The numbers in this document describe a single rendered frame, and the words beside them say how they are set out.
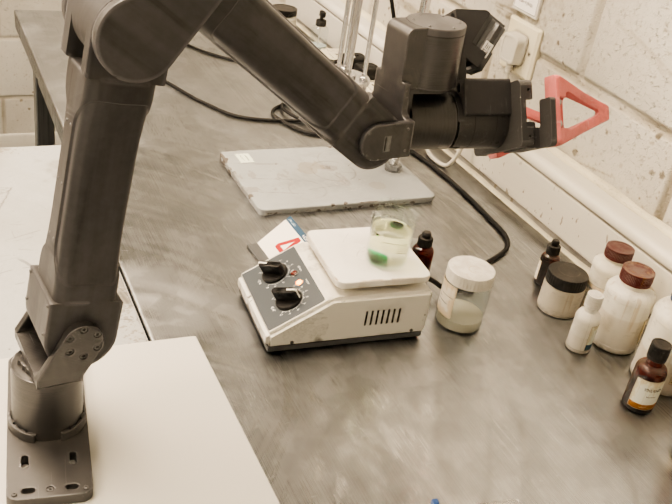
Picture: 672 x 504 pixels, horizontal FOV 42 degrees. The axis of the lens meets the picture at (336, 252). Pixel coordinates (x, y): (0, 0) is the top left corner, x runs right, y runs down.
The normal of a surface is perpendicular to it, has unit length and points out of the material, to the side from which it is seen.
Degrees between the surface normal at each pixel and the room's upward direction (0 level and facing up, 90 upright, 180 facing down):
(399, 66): 91
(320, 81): 83
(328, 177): 0
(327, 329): 90
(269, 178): 0
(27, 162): 0
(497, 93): 59
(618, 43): 90
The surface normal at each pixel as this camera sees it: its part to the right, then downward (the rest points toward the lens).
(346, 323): 0.34, 0.52
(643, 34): -0.90, 0.09
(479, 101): 0.31, 0.01
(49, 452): 0.16, -0.87
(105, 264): 0.58, 0.32
